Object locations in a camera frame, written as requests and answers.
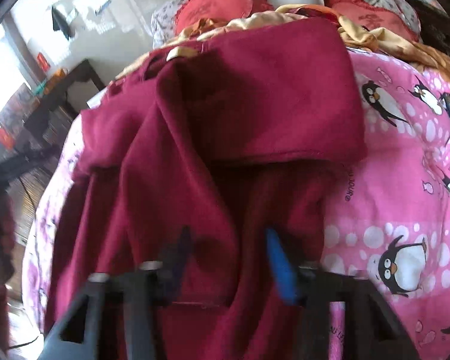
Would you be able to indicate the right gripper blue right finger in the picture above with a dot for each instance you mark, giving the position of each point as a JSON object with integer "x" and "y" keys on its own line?
{"x": 371, "y": 328}

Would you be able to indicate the red heart pillow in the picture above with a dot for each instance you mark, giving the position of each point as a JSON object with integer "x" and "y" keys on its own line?
{"x": 191, "y": 11}
{"x": 397, "y": 16}

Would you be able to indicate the maroon fleece garment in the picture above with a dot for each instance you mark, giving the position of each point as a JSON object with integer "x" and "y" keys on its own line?
{"x": 247, "y": 134}

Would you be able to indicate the carved dark wooden headboard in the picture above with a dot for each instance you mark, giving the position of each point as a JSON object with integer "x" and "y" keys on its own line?
{"x": 435, "y": 26}

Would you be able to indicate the left red heart pillow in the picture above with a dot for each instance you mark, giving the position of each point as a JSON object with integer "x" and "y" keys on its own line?
{"x": 191, "y": 11}

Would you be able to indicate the cream orange clothes pile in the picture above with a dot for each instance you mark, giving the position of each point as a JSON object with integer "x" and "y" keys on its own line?
{"x": 419, "y": 56}

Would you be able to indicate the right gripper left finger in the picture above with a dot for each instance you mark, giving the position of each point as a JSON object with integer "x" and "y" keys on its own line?
{"x": 109, "y": 309}

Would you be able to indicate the pink penguin bedspread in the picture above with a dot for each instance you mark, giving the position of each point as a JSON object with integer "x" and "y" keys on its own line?
{"x": 388, "y": 215}

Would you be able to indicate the dark hanging cloth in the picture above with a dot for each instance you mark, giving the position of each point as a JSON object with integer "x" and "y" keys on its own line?
{"x": 60, "y": 24}

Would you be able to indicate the right red heart pillow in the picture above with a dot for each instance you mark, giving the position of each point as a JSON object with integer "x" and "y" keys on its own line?
{"x": 397, "y": 16}

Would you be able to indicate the dark wooden side table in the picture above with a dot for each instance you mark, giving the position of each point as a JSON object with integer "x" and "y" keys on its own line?
{"x": 37, "y": 123}

